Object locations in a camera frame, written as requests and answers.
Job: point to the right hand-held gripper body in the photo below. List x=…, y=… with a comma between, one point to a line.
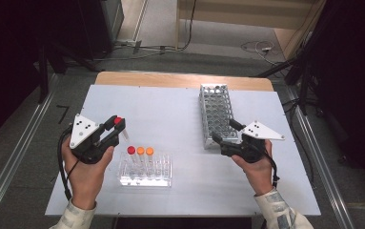
x=259, y=132

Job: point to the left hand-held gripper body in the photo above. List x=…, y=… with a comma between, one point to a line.
x=81, y=130

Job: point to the red cap test tube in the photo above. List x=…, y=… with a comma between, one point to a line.
x=117, y=120
x=131, y=149

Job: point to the metal test tube rack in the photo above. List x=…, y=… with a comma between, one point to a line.
x=216, y=108

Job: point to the orange cap test tube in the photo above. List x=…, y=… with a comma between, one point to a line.
x=140, y=150
x=150, y=150

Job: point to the clear acrylic test tube rack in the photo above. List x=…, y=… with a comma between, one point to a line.
x=145, y=178

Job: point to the person's right hand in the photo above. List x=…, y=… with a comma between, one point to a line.
x=259, y=175

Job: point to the person's left hand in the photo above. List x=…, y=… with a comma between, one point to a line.
x=85, y=181

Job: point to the white table cover sheet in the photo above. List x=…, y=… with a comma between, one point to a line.
x=170, y=120

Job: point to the black tripod stand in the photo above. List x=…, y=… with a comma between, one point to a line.
x=304, y=73

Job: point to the power strip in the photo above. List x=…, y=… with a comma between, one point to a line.
x=129, y=44

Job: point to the beige wooden furniture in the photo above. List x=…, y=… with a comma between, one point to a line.
x=250, y=12

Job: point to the metal floor rail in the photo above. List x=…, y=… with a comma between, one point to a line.
x=323, y=159
x=18, y=149

